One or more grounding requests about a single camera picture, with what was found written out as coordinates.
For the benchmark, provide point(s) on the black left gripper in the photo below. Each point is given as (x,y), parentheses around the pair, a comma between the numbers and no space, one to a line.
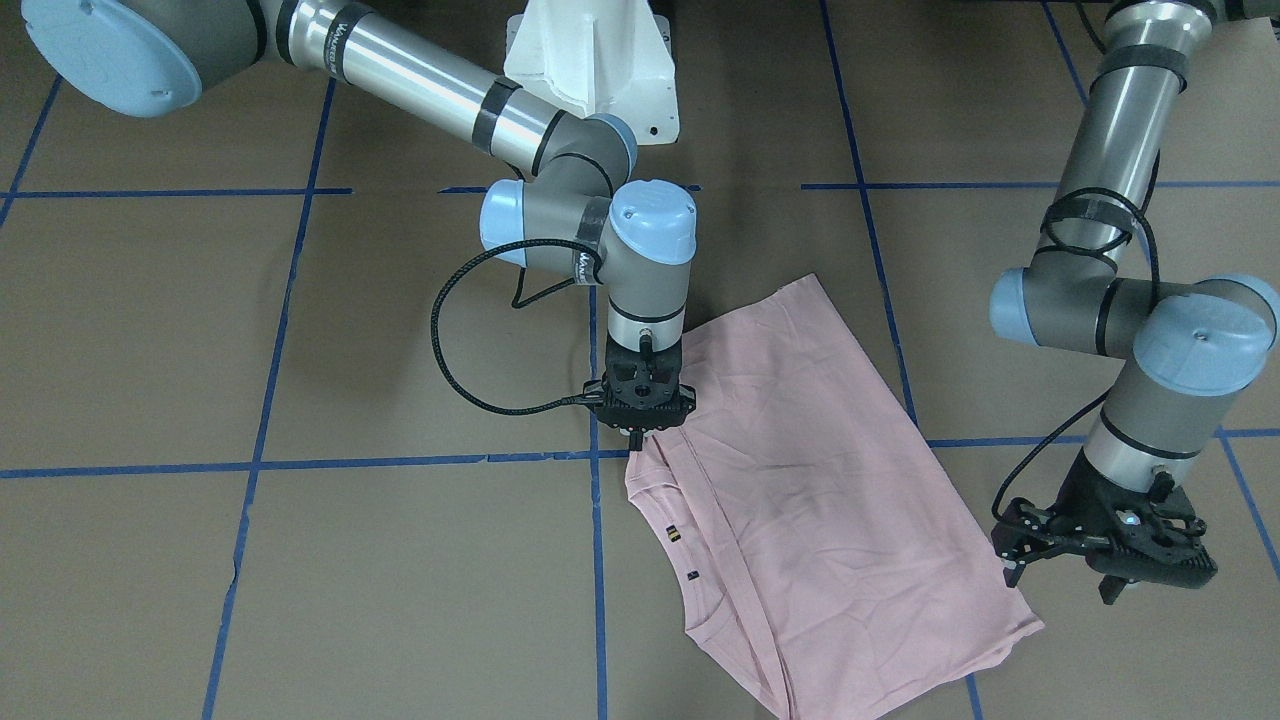
(1087,487)

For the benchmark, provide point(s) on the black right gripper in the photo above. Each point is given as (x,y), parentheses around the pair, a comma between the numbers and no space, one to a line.
(636,437)

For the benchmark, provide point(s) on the pink Snoopy t-shirt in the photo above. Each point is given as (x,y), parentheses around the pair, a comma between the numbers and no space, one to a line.
(824,557)

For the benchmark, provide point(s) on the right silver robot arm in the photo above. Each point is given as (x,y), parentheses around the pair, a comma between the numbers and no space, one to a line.
(575,207)

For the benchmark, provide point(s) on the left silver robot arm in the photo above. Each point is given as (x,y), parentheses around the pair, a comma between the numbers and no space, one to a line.
(1095,286)

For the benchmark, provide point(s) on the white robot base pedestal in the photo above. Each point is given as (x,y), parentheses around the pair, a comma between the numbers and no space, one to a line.
(599,57)

